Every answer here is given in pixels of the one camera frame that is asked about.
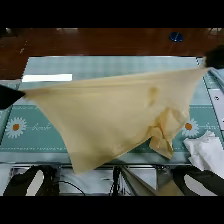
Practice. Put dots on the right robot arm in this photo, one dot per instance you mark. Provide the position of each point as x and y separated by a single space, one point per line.
200 178

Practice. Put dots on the cream yellow T-shirt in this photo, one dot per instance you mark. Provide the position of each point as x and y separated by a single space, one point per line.
110 110

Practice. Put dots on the silver frame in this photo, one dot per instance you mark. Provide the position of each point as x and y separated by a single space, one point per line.
141 186

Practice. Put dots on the round blue object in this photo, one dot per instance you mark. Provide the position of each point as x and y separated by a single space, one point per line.
176 36

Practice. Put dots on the white garment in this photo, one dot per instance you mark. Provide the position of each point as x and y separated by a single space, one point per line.
208 151

